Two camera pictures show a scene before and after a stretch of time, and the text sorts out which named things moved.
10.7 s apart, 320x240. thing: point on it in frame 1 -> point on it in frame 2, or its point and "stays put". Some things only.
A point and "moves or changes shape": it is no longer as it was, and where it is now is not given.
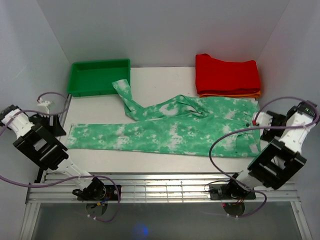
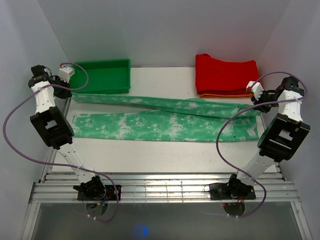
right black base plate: [234, 190] stays put
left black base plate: [99, 192] stays put
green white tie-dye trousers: [187, 126] moves or changes shape
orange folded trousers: [256, 94] stays put
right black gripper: [268, 136] -> [259, 101]
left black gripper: [57, 128] -> [66, 94]
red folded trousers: [216, 76] stays put
